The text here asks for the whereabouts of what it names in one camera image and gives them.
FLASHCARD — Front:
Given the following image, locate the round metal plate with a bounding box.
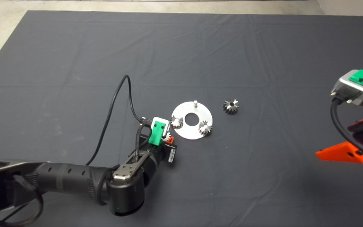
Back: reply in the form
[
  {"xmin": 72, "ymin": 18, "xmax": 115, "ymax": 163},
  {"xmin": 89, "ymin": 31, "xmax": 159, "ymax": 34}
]
[{"xmin": 171, "ymin": 100, "xmax": 214, "ymax": 140}]

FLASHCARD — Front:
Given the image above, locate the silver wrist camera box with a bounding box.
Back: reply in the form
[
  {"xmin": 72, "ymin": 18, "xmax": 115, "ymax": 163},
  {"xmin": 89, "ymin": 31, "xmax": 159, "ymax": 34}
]
[
  {"xmin": 331, "ymin": 70, "xmax": 363, "ymax": 107},
  {"xmin": 151, "ymin": 117, "xmax": 171, "ymax": 133}
]

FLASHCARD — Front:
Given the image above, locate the dark grey table cloth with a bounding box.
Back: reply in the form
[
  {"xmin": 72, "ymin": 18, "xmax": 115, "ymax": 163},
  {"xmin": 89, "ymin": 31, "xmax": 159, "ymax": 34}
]
[{"xmin": 0, "ymin": 10, "xmax": 363, "ymax": 227}]

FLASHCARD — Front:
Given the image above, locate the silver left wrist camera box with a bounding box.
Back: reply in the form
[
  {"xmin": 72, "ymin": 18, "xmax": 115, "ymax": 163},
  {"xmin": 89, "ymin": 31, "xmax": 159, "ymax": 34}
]
[{"xmin": 151, "ymin": 117, "xmax": 171, "ymax": 133}]

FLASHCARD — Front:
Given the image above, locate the large steel gear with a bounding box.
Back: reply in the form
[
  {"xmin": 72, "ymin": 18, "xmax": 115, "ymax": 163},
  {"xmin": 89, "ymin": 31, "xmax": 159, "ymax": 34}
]
[{"xmin": 223, "ymin": 99, "xmax": 240, "ymax": 115}]

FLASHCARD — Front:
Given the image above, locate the smooth black right camera cable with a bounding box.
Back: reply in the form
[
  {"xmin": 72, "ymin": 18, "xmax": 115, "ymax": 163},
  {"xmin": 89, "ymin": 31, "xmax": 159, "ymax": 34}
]
[{"xmin": 330, "ymin": 98, "xmax": 363, "ymax": 164}]

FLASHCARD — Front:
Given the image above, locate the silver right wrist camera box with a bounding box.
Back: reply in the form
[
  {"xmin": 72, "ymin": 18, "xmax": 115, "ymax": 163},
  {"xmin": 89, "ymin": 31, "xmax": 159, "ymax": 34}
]
[{"xmin": 331, "ymin": 70, "xmax": 363, "ymax": 107}]

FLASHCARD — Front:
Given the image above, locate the green left camera mount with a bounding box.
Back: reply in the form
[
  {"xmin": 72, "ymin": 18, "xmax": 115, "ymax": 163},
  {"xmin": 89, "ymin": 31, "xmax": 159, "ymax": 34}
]
[{"xmin": 148, "ymin": 121, "xmax": 167, "ymax": 146}]

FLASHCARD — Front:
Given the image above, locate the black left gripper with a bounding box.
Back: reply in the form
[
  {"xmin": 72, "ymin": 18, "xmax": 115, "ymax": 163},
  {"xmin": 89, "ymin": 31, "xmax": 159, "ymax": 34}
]
[{"xmin": 138, "ymin": 135, "xmax": 178, "ymax": 169}]

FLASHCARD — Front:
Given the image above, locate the small steel gear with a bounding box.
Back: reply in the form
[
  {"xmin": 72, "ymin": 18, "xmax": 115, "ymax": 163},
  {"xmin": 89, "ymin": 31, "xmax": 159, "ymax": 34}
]
[
  {"xmin": 170, "ymin": 116, "xmax": 184, "ymax": 129},
  {"xmin": 199, "ymin": 121, "xmax": 213, "ymax": 137}
]

